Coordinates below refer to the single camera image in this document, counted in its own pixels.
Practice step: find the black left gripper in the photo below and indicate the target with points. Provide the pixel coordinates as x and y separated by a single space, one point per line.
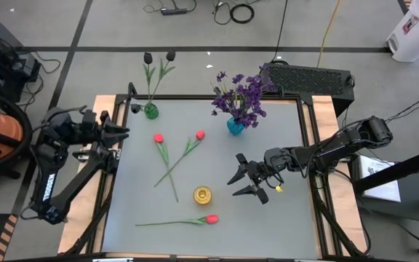
91 129

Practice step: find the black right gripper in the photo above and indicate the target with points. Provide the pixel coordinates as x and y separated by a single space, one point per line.
267 167

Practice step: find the red artificial tulip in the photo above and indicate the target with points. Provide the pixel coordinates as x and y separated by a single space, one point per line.
158 138
212 219
200 135

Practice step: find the purple artificial flower stem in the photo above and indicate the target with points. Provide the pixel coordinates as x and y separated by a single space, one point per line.
222 103
222 76
253 89

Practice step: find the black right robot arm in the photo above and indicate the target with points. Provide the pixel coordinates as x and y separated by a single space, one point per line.
333 149

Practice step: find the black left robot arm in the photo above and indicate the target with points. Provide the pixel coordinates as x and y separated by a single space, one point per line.
51 185

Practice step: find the green textured glass vase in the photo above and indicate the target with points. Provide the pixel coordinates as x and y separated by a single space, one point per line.
151 111

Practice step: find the yellow textured glass vase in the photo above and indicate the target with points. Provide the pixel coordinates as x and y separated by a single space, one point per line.
202 195

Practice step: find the blue textured glass vase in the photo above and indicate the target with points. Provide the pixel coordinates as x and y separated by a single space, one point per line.
236 127

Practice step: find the grey table mat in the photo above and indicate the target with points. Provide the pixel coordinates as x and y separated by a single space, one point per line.
267 225

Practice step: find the light wooden table board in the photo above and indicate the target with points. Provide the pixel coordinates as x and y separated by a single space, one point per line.
86 203

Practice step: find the orange vacuum cleaner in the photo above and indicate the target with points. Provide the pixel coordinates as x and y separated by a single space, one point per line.
6 131

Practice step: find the black perforated computer case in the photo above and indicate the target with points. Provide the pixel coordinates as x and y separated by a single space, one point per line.
311 78

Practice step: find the black power strip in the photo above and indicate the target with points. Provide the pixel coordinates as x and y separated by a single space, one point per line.
173 11

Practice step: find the white paper sheet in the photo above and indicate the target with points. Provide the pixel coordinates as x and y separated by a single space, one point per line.
384 185

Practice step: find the black metal stand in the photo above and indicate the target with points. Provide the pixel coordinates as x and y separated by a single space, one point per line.
413 207

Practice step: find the white bin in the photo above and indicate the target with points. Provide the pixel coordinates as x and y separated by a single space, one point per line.
413 32

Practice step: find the black aluminium table frame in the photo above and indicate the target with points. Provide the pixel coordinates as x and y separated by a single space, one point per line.
180 97

